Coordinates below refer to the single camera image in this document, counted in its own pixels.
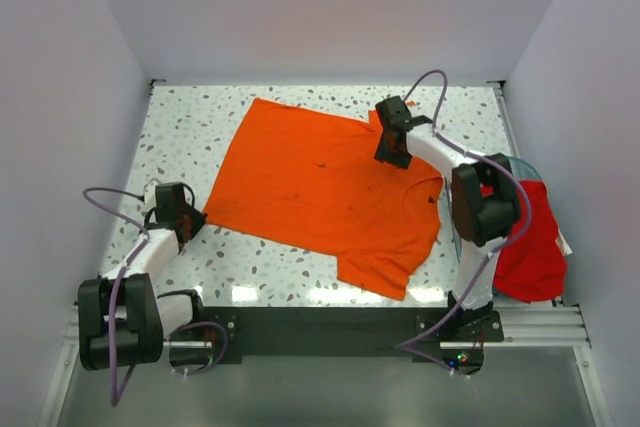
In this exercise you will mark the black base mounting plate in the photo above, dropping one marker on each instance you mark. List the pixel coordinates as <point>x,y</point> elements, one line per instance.
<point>209,345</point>

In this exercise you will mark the red t shirt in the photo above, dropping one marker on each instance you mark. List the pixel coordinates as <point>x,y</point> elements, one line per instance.
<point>533,269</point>

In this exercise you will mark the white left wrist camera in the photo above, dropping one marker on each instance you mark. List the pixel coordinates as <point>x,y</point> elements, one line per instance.
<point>149,193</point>

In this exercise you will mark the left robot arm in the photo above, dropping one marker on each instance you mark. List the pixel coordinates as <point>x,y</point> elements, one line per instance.
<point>121,320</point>

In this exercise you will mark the orange t shirt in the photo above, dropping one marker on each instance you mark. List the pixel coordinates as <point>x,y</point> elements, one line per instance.
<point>310,180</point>

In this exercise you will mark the clear blue plastic bin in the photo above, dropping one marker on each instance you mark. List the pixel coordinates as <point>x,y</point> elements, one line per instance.
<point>520,168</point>

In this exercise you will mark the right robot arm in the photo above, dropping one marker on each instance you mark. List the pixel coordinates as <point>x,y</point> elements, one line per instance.
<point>485,202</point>

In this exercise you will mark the white paper sheet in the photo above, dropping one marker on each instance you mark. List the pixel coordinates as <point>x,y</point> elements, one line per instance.
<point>563,245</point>

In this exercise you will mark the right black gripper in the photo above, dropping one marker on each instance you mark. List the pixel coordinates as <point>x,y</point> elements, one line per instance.
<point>384,155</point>

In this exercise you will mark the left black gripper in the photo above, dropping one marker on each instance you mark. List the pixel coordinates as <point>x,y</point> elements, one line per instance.
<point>198,220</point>

